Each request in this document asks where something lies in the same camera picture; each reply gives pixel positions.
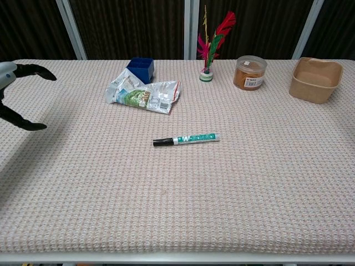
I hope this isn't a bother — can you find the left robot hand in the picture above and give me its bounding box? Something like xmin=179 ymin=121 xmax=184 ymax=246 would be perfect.
xmin=0 ymin=62 xmax=58 ymax=131

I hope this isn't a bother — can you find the black marker cap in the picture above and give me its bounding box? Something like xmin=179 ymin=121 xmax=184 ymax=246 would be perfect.
xmin=153 ymin=137 xmax=174 ymax=147

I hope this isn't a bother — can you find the white green marker pen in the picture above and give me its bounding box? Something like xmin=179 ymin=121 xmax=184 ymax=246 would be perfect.
xmin=171 ymin=133 xmax=221 ymax=145

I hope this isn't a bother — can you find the dark brown partition panel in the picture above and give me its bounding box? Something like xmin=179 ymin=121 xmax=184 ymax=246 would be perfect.
xmin=68 ymin=0 xmax=185 ymax=60
xmin=0 ymin=0 xmax=78 ymax=63
xmin=302 ymin=0 xmax=355 ymax=60
xmin=199 ymin=0 xmax=315 ymax=60

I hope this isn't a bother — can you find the blue plastic divided box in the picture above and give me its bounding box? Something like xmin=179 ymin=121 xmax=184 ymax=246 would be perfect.
xmin=126 ymin=57 xmax=155 ymax=84

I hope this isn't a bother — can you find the crumpled snack bag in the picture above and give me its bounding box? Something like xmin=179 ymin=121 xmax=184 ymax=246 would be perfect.
xmin=106 ymin=68 xmax=181 ymax=115

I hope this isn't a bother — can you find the colourful feather shuttlecock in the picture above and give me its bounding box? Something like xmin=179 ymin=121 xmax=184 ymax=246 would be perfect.
xmin=196 ymin=4 xmax=237 ymax=83

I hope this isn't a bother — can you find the beige woven tablecloth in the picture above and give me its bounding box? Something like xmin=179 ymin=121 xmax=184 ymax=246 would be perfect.
xmin=0 ymin=59 xmax=355 ymax=254

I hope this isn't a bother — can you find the clear jar of rubber bands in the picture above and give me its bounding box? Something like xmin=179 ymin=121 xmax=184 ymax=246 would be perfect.
xmin=234 ymin=55 xmax=268 ymax=91

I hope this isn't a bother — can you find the brown paper food tray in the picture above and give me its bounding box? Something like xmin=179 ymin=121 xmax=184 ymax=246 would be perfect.
xmin=288 ymin=57 xmax=344 ymax=105

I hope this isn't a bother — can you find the white partition post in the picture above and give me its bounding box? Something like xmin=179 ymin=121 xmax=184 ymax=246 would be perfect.
xmin=184 ymin=0 xmax=200 ymax=60
xmin=55 ymin=0 xmax=88 ymax=60
xmin=291 ymin=0 xmax=324 ymax=60

